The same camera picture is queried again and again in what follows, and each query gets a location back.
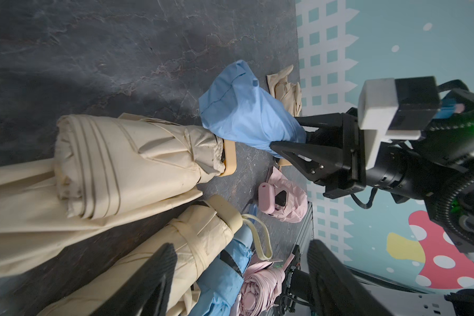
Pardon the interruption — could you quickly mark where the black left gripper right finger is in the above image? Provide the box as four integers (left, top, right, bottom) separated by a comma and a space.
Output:
308, 240, 392, 316

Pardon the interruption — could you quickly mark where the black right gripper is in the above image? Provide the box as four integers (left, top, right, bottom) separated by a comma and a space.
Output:
271, 113, 367, 199

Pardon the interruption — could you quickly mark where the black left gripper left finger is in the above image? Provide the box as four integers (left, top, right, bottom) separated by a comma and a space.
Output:
92, 243, 177, 315

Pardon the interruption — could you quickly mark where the beige umbrella sleeve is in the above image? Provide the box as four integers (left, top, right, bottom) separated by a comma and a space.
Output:
266, 65, 302, 117

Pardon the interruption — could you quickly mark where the pink umbrella sleeve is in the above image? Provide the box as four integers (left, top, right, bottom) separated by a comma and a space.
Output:
258, 167, 308, 223

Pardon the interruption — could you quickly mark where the light blue sleeved umbrella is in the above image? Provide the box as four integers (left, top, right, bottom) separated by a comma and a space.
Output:
190, 220, 254, 315

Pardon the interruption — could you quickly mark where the pink sleeved umbrella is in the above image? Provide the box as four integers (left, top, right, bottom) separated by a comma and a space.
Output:
230, 254, 295, 316

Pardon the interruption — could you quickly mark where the small blue sleeved umbrella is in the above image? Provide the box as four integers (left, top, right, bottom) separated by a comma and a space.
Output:
198, 60, 307, 158

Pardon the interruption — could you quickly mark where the beige sleeved umbrella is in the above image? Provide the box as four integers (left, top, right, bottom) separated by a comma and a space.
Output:
0, 114, 234, 278

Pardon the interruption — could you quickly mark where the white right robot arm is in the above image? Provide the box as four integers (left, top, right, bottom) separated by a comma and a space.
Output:
271, 76, 474, 315

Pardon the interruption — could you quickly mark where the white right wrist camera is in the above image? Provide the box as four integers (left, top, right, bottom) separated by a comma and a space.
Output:
358, 76, 441, 170

